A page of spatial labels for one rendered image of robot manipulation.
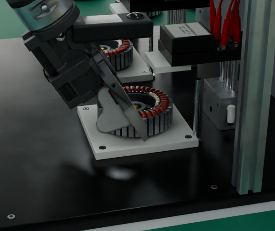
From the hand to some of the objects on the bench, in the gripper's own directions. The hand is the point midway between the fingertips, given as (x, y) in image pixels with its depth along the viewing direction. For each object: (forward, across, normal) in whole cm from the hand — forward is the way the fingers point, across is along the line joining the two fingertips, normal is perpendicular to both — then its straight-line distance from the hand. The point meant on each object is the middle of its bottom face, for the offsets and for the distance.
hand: (137, 115), depth 99 cm
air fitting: (+8, +4, +11) cm, 14 cm away
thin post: (+6, -18, +5) cm, 20 cm away
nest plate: (+2, 0, -2) cm, 2 cm away
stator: (+1, -24, -1) cm, 24 cm away
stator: (+1, 0, -1) cm, 1 cm away
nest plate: (+2, -24, -2) cm, 24 cm away
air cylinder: (+9, 0, +11) cm, 14 cm away
